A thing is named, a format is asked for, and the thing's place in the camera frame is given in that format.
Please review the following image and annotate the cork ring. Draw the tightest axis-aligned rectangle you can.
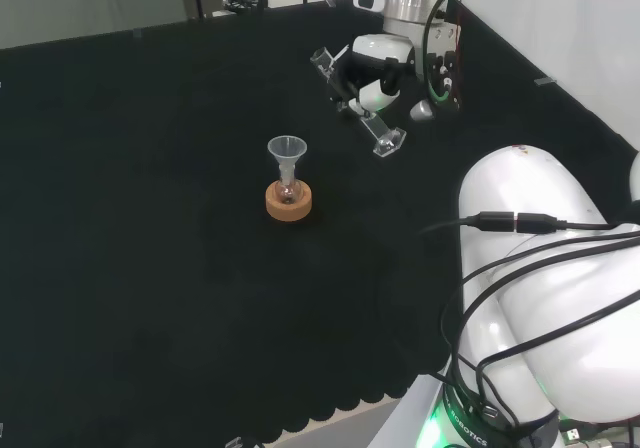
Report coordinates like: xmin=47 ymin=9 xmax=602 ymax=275
xmin=264 ymin=180 xmax=315 ymax=224

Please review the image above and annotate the grey dome cap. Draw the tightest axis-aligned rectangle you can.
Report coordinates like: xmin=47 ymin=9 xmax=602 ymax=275
xmin=409 ymin=98 xmax=437 ymax=121

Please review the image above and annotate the clear glass graduated cylinder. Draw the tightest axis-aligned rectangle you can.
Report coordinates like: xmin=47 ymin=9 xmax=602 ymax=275
xmin=309 ymin=46 xmax=408 ymax=159

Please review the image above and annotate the black bench cloth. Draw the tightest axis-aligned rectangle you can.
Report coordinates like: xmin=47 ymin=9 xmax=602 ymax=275
xmin=0 ymin=0 xmax=640 ymax=445

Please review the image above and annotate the clear plastic funnel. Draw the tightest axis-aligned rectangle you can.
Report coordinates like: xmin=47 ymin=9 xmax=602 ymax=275
xmin=266 ymin=136 xmax=310 ymax=180

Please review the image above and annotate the clear round-bottom flask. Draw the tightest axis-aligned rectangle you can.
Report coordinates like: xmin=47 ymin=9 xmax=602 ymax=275
xmin=276 ymin=165 xmax=302 ymax=206

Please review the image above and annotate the pale board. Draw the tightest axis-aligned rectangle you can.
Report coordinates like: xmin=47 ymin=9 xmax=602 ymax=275
xmin=278 ymin=371 xmax=452 ymax=448

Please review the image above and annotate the black cable with usb connector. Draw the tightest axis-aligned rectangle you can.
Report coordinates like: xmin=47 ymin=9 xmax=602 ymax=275
xmin=417 ymin=210 xmax=640 ymax=236

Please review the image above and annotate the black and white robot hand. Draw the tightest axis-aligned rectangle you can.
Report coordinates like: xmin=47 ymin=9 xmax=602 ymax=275
xmin=329 ymin=33 xmax=417 ymax=116

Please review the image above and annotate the green cable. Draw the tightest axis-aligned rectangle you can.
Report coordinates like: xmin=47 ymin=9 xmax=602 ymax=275
xmin=421 ymin=0 xmax=502 ymax=105

